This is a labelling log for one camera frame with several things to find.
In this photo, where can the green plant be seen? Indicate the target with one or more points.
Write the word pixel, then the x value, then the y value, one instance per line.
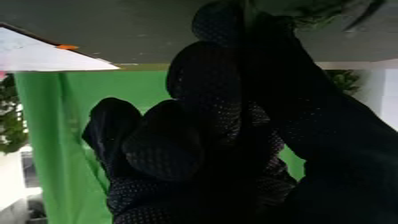
pixel 346 81
pixel 12 116

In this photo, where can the green sprig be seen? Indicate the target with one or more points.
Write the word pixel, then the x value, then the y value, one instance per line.
pixel 321 13

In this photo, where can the white sheet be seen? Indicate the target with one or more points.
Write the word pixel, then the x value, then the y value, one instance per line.
pixel 42 56

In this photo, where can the dark mat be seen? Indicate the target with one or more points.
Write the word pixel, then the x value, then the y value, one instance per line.
pixel 118 23

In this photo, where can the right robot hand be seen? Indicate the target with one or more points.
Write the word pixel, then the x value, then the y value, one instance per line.
pixel 237 140

